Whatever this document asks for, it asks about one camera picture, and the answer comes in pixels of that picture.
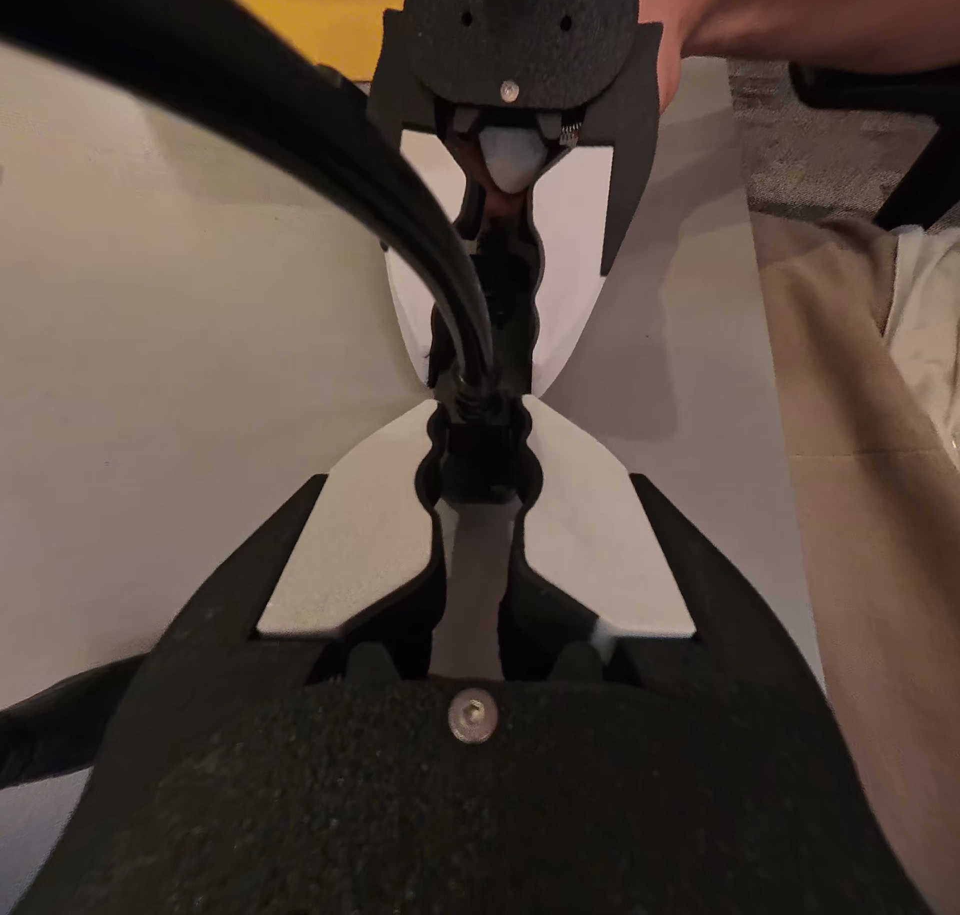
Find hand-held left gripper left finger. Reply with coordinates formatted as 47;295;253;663
257;396;451;661

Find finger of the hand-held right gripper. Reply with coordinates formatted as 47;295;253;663
523;146;616;397
384;138;489;393

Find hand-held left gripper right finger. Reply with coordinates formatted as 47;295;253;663
498;393;696;667

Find black power strip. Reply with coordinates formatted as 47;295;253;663
438;228;541;507

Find thick black power cable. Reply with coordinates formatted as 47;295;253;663
0;0;496;406

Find person's right forearm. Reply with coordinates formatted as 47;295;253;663
750;0;960;78

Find white desk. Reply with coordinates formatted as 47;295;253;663
0;43;830;915

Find person's right hand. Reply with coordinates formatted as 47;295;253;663
637;0;751;116

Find yellow box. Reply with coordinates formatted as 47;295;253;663
180;0;411;85

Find beige pants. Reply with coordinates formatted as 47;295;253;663
750;210;960;915

